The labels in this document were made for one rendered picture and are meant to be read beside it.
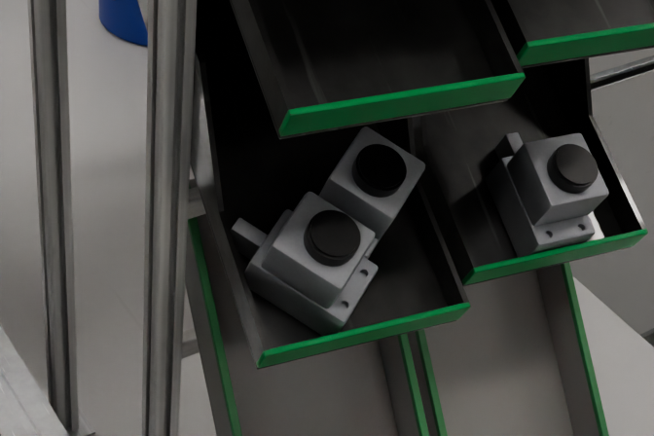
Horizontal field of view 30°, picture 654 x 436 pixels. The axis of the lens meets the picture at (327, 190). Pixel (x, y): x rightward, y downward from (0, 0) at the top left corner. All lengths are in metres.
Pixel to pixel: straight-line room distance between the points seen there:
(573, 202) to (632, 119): 1.12
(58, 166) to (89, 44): 0.70
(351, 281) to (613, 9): 0.22
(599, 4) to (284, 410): 0.34
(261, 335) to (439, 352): 0.25
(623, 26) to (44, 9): 0.37
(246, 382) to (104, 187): 0.56
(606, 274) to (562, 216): 1.34
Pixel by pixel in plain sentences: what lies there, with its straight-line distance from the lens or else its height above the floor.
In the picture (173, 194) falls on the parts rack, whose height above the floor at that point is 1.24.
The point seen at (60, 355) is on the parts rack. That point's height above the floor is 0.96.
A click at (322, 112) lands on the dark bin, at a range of 0.58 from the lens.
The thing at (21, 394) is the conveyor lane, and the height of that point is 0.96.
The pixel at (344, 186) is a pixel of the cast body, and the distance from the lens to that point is 0.69.
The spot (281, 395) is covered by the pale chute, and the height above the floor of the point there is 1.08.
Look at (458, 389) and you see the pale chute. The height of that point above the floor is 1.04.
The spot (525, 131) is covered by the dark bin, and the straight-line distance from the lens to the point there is 0.84.
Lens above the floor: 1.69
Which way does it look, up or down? 37 degrees down
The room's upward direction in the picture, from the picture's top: 7 degrees clockwise
